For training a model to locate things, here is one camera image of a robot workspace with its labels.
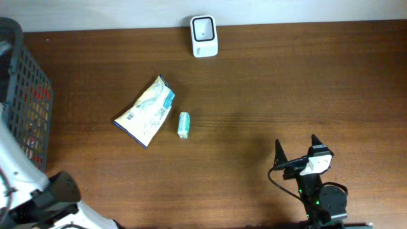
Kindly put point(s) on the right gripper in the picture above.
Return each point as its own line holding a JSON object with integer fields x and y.
{"x": 292, "y": 170}

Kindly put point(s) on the grey plastic mesh basket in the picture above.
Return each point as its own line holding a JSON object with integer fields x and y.
{"x": 26, "y": 95}

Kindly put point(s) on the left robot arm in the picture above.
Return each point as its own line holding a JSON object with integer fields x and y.
{"x": 31, "y": 199}

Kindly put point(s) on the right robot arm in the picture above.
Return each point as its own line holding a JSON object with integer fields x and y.
{"x": 324, "y": 203}

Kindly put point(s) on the green tissue pack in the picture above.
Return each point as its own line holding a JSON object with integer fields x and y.
{"x": 183, "y": 129}

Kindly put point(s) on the white barcode scanner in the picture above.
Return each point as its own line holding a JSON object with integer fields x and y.
{"x": 204, "y": 36}

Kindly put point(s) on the cream snack bag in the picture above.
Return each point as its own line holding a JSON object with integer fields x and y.
{"x": 144, "y": 119}

